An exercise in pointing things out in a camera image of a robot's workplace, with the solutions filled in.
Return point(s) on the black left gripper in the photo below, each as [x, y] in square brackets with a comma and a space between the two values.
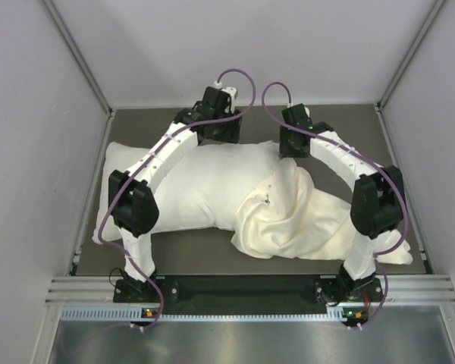
[232, 135]

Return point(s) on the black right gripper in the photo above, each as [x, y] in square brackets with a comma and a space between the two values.
[285, 151]

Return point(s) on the cream pillowcase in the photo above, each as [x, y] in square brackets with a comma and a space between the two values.
[286, 216]

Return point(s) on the white pillow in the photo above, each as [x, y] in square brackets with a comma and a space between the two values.
[208, 185]

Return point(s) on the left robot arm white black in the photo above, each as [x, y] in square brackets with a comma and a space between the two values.
[131, 201]

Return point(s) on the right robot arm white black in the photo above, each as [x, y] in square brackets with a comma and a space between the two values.
[378, 202]

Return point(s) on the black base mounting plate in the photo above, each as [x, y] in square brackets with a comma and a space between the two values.
[259, 294]

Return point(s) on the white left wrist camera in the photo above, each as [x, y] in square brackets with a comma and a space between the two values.
[232, 93]

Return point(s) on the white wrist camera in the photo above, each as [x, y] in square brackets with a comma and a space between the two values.
[232, 93]
[299, 109]

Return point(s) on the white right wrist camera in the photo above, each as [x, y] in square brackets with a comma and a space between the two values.
[299, 109]

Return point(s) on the grey slotted cable duct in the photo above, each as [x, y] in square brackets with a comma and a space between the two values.
[141, 314]

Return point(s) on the left aluminium corner post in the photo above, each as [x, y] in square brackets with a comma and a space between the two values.
[53, 12]

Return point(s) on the aluminium corner post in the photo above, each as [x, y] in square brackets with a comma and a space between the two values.
[430, 19]
[53, 12]

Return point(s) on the right aluminium corner post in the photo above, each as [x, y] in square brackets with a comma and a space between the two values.
[430, 19]

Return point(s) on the aluminium frame rail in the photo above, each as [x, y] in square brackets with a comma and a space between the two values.
[403, 290]

